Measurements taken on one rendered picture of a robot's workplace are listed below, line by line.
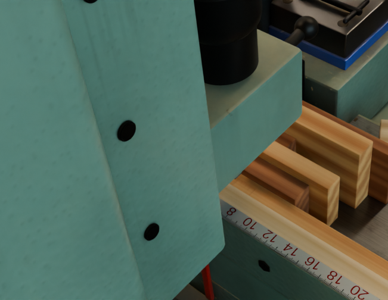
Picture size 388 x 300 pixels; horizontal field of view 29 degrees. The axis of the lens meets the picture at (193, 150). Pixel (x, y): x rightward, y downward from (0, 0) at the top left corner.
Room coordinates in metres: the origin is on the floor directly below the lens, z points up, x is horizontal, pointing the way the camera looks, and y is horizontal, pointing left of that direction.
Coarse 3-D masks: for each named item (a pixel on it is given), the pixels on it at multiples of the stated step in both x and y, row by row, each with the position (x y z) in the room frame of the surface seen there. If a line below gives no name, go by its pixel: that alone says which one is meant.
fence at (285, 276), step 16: (224, 224) 0.36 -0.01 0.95; (240, 240) 0.35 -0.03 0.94; (256, 240) 0.34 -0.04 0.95; (240, 256) 0.35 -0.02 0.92; (256, 256) 0.34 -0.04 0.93; (272, 256) 0.33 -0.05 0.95; (256, 272) 0.34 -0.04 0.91; (272, 272) 0.33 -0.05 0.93; (288, 272) 0.31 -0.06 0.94; (304, 272) 0.30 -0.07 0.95; (288, 288) 0.31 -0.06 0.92; (304, 288) 0.30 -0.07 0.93; (320, 288) 0.29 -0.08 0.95
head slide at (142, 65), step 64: (64, 0) 0.26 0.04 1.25; (128, 0) 0.28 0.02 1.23; (192, 0) 0.30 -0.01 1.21; (128, 64) 0.27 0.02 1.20; (192, 64) 0.30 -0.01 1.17; (128, 128) 0.26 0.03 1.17; (192, 128) 0.29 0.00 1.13; (128, 192) 0.26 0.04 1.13; (192, 192) 0.29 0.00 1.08; (192, 256) 0.28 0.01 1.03
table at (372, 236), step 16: (384, 112) 0.53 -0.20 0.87; (368, 128) 0.49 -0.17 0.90; (352, 208) 0.39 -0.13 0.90; (368, 208) 0.39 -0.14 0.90; (384, 208) 0.39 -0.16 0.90; (336, 224) 0.38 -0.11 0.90; (352, 224) 0.38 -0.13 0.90; (368, 224) 0.37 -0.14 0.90; (384, 224) 0.37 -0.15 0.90; (368, 240) 0.36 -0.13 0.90; (384, 240) 0.36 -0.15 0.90; (224, 256) 0.37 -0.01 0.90; (384, 256) 0.34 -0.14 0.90; (224, 272) 0.37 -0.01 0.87; (240, 272) 0.35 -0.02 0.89; (224, 288) 0.37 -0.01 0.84; (240, 288) 0.35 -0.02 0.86; (256, 288) 0.34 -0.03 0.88; (272, 288) 0.33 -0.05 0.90
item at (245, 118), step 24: (264, 48) 0.42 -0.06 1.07; (288, 48) 0.42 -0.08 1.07; (264, 72) 0.40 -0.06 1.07; (288, 72) 0.41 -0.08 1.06; (216, 96) 0.38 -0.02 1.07; (240, 96) 0.38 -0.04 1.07; (264, 96) 0.39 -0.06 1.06; (288, 96) 0.41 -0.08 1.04; (216, 120) 0.36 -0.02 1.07; (240, 120) 0.37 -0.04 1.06; (264, 120) 0.39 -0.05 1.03; (288, 120) 0.41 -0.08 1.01; (216, 144) 0.35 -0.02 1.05; (240, 144) 0.37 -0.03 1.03; (264, 144) 0.39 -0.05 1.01; (216, 168) 0.35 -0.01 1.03; (240, 168) 0.37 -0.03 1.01
